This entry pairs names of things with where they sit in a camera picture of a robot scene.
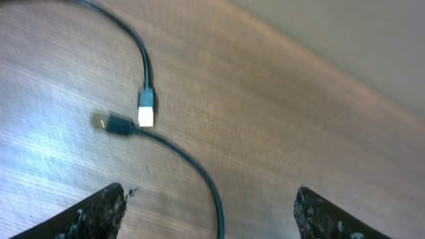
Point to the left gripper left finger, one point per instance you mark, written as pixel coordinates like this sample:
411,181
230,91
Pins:
98,216

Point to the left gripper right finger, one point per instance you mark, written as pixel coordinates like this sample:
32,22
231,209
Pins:
318,218

